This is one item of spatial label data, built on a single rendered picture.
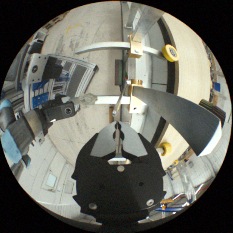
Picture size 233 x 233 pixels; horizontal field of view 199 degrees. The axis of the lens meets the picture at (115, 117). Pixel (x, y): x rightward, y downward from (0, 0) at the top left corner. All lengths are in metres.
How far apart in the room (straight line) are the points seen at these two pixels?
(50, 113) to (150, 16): 0.38
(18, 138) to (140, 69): 0.66
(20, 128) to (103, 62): 1.18
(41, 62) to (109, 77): 0.97
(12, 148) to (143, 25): 0.43
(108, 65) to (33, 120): 1.12
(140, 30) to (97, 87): 1.04
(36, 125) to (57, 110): 0.08
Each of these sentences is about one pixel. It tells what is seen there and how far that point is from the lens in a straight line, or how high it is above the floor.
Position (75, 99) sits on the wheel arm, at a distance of 0.31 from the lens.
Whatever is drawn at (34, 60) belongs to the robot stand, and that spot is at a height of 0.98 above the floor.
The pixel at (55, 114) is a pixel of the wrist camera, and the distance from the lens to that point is 0.23.
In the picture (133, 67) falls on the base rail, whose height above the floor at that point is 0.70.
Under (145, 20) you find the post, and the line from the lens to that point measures 0.26.
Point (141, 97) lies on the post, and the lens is 0.18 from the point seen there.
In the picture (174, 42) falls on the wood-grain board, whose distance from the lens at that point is 0.45.
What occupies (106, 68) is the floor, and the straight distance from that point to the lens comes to 1.16.
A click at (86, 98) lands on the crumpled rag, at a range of 0.28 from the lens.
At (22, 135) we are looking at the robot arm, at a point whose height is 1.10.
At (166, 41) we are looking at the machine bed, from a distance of 0.53.
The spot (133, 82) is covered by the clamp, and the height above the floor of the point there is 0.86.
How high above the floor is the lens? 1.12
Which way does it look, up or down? 63 degrees down
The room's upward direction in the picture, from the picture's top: 179 degrees clockwise
